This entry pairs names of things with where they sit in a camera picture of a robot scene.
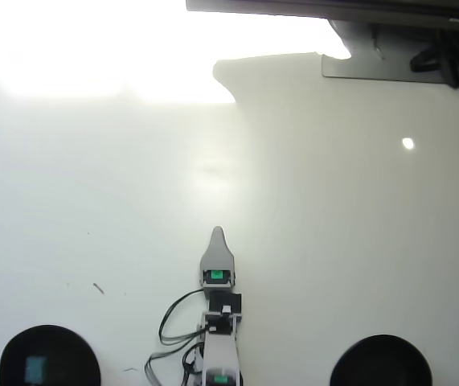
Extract grey gripper servo housing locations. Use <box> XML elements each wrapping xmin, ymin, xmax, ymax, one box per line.
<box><xmin>199</xmin><ymin>225</ymin><xmax>238</xmax><ymax>291</ymax></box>

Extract blue foam cube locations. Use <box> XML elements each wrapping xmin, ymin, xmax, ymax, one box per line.
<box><xmin>25</xmin><ymin>355</ymin><xmax>47</xmax><ymax>384</ymax></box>

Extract black round bowl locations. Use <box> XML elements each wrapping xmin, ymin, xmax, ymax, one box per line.
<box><xmin>0</xmin><ymin>324</ymin><xmax>102</xmax><ymax>386</ymax></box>
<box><xmin>329</xmin><ymin>334</ymin><xmax>434</xmax><ymax>386</ymax></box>

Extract black computer monitor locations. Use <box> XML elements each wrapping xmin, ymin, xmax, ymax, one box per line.
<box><xmin>185</xmin><ymin>0</ymin><xmax>459</xmax><ymax>30</ymax></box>

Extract black robot arm cables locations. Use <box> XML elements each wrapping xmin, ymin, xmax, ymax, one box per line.
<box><xmin>144</xmin><ymin>286</ymin><xmax>210</xmax><ymax>386</ymax></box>

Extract black coiled cable bundle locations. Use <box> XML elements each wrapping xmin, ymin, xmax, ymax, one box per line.
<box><xmin>408</xmin><ymin>42</ymin><xmax>442</xmax><ymax>74</ymax></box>

